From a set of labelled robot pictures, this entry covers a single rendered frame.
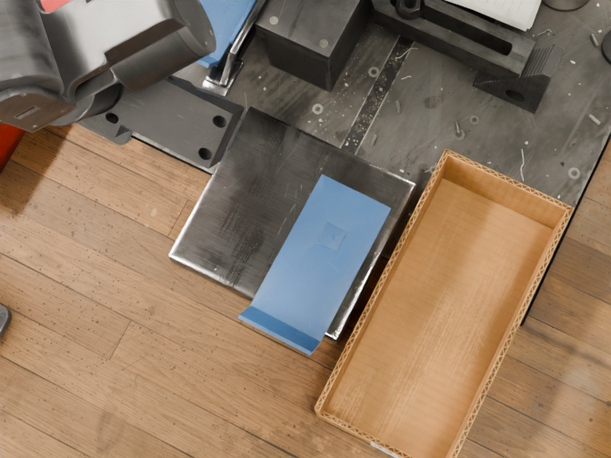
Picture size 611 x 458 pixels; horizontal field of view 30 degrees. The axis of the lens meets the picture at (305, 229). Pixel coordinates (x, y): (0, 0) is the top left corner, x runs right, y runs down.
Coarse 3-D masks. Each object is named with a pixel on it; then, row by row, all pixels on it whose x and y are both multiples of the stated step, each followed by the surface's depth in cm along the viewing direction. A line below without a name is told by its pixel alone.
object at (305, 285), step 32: (320, 192) 102; (352, 192) 102; (320, 224) 102; (352, 224) 102; (288, 256) 101; (320, 256) 101; (352, 256) 101; (288, 288) 100; (320, 288) 100; (256, 320) 98; (288, 320) 100; (320, 320) 99
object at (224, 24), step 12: (204, 0) 100; (216, 0) 100; (228, 0) 100; (240, 0) 100; (216, 12) 100; (228, 12) 100; (240, 12) 100; (216, 24) 100; (228, 24) 100; (216, 36) 100; (228, 36) 100; (216, 48) 99; (204, 60) 97; (216, 60) 99
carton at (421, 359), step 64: (448, 192) 104; (512, 192) 99; (448, 256) 102; (512, 256) 102; (384, 320) 101; (448, 320) 101; (512, 320) 98; (384, 384) 100; (448, 384) 99; (384, 448) 95; (448, 448) 98
